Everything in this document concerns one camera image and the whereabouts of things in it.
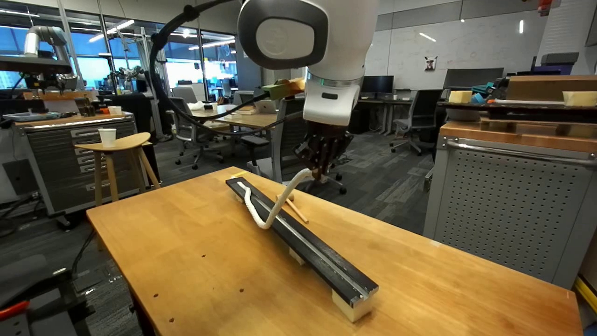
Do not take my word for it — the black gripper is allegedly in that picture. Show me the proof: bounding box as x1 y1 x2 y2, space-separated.
308 124 353 180

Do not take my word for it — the white braided rope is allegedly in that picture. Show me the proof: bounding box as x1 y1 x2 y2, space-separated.
238 167 316 232

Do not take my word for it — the long black board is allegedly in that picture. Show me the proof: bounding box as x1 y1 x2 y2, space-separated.
226 178 379 323

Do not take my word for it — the wooden stool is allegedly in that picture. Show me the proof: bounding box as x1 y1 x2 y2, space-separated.
77 133 161 206

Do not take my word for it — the grey metal tool cabinet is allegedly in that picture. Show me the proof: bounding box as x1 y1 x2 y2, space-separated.
424 122 597 288

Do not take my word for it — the white paper cup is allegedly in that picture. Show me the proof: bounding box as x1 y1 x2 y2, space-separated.
100 129 116 148

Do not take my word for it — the clutter pile on cabinet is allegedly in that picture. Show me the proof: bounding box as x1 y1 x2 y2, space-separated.
443 53 597 124

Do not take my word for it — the grey drawer cabinet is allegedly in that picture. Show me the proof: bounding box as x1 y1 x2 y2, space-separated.
17 116 137 215

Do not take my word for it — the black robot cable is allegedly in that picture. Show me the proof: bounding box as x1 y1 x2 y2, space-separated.
148 0 277 127

